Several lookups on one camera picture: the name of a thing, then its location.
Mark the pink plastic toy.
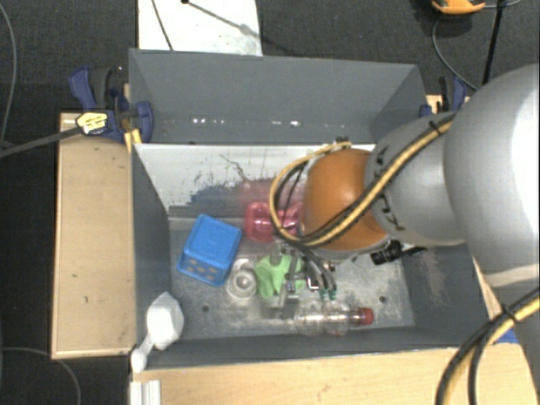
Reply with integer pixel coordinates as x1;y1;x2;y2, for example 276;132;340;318
244;200;305;245

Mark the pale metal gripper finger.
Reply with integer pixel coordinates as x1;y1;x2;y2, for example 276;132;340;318
285;283;305;320
269;292;289;318

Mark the pale wood board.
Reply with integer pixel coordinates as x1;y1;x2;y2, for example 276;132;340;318
51;111;138;360

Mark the grey metal bin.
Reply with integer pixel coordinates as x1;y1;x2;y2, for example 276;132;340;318
127;48;494;370

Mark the clear plastic bottle red cap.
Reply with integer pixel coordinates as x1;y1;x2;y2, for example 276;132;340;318
293;299;375;338

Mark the black cylinder on white bracket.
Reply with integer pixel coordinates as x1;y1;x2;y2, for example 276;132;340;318
370;240;428;267

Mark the blue plastic cube box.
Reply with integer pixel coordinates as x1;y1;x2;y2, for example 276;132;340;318
176;213;244;288

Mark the green cloth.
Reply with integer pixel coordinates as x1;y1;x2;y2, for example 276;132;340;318
254;253;308;300

